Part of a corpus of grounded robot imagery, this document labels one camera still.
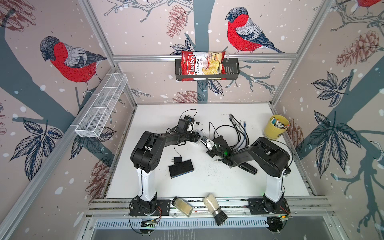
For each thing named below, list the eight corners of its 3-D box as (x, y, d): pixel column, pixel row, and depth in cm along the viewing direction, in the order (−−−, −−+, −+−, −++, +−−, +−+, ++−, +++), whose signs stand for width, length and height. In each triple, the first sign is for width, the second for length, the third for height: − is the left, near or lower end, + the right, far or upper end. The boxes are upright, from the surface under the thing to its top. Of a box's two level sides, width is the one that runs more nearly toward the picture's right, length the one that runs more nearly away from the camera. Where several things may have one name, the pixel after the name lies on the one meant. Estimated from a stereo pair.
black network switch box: (171, 179, 85) (170, 177, 82) (168, 168, 89) (168, 166, 87) (194, 171, 87) (194, 170, 85) (191, 161, 92) (190, 159, 89)
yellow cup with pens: (264, 141, 100) (273, 128, 88) (259, 128, 107) (267, 114, 96) (281, 141, 100) (292, 128, 88) (275, 128, 107) (285, 114, 96)
